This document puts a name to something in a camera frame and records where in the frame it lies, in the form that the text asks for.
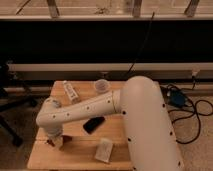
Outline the red pepper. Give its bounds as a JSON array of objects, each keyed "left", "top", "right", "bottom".
[{"left": 47, "top": 135, "right": 72, "bottom": 147}]

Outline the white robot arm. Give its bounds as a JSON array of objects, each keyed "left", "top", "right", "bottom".
[{"left": 36, "top": 76, "right": 184, "bottom": 171}]

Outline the black rectangular phone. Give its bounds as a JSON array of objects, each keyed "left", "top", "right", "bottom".
[{"left": 83, "top": 117, "right": 105, "bottom": 134}]

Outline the white tube bottle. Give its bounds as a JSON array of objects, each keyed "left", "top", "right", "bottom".
[{"left": 63, "top": 81, "right": 79, "bottom": 102}]

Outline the black office chair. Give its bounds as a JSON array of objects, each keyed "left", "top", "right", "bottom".
[{"left": 0, "top": 62, "right": 37, "bottom": 147}]

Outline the blue power adapter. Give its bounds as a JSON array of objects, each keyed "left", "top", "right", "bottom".
[{"left": 169, "top": 91, "right": 186, "bottom": 107}]

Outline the black hanging cable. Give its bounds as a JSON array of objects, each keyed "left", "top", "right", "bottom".
[{"left": 123, "top": 11, "right": 156, "bottom": 79}]

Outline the black floor cable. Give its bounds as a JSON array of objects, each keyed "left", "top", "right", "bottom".
[{"left": 159, "top": 83, "right": 213, "bottom": 146}]

